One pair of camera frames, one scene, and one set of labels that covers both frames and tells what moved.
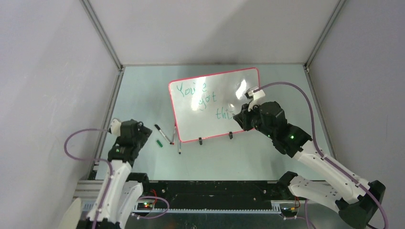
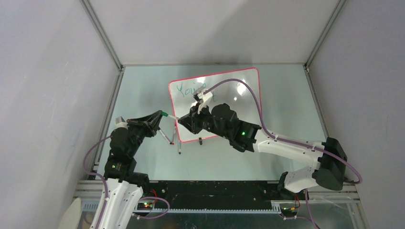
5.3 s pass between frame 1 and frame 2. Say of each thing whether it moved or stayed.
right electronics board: stayed
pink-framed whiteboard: stayed
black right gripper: moved
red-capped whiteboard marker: stayed
